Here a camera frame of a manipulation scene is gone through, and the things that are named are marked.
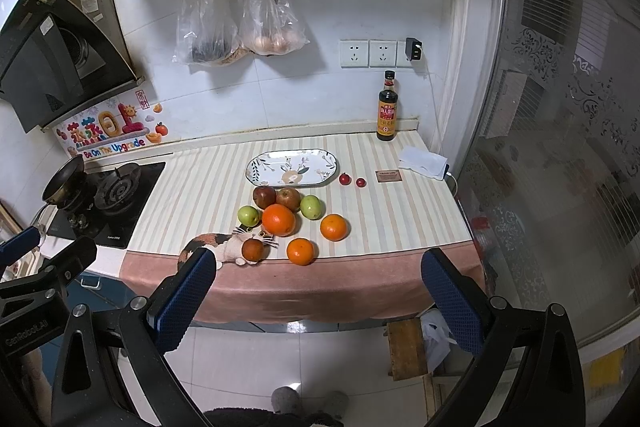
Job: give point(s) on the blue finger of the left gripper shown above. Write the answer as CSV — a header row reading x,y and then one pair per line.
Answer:
x,y
63,267
18,246

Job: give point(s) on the grey slipper left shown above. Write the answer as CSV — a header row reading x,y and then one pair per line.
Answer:
x,y
286,401

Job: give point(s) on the orange front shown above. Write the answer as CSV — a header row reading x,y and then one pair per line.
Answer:
x,y
301,251

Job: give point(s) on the small black frying pan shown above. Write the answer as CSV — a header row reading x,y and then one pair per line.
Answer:
x,y
64,186

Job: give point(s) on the black gas stove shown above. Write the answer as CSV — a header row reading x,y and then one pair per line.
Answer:
x,y
109,206

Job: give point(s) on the striped cat print table mat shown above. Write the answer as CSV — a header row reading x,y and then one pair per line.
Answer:
x,y
373,273

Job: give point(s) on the colourful wall sticker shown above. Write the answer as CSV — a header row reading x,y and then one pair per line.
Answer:
x,y
129,121

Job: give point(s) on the white wall socket left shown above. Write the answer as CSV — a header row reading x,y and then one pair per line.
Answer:
x,y
353,53

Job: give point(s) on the white wall socket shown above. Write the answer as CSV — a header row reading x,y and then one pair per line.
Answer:
x,y
353,53
382,53

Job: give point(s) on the small brown card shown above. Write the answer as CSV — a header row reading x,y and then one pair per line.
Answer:
x,y
388,175

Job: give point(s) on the grey slipper right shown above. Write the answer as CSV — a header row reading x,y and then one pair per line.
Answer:
x,y
335,404

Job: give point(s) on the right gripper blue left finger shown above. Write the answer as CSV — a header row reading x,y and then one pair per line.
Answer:
x,y
175,302

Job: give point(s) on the plastic bag dark contents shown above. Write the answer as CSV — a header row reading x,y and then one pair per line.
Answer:
x,y
207,34

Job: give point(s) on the green apple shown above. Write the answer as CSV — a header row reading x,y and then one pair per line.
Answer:
x,y
249,216
311,207

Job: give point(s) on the plastic bag with eggs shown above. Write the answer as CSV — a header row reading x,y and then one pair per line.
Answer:
x,y
271,27

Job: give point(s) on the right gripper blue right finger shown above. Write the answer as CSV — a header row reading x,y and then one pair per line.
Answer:
x,y
463,305

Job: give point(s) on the white floral oval plate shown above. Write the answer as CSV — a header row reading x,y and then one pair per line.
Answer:
x,y
296,168

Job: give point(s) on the large orange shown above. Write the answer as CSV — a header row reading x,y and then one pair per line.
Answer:
x,y
278,220

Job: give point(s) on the black plug adapter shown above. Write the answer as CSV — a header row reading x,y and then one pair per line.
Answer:
x,y
413,49

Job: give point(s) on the white wall socket right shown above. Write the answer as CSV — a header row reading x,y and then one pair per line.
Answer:
x,y
382,53

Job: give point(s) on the dark red apple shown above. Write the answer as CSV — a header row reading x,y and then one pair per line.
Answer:
x,y
264,196

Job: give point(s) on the black range hood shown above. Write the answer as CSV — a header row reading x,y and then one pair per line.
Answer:
x,y
59,57

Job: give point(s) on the grey slipper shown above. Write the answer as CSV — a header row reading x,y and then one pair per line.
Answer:
x,y
286,401
335,404

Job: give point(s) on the brown round fruit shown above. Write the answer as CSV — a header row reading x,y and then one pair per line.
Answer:
x,y
253,250

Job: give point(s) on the dark soy sauce bottle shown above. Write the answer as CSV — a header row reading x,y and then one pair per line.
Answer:
x,y
387,108

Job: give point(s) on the red yellow apple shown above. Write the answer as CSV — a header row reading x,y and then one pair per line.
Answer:
x,y
289,198

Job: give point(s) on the wooden stool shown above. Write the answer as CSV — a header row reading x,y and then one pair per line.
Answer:
x,y
407,350

